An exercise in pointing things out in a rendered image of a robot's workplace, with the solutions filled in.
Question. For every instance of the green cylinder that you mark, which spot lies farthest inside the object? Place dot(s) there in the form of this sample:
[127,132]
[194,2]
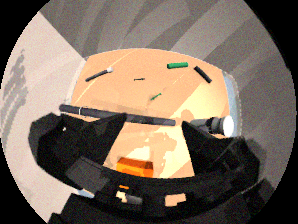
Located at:
[176,65]

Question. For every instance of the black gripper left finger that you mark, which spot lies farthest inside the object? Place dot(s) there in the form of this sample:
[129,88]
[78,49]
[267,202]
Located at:
[98,135]

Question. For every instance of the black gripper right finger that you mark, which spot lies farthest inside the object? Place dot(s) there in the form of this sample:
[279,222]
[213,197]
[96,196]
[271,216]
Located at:
[205,149]

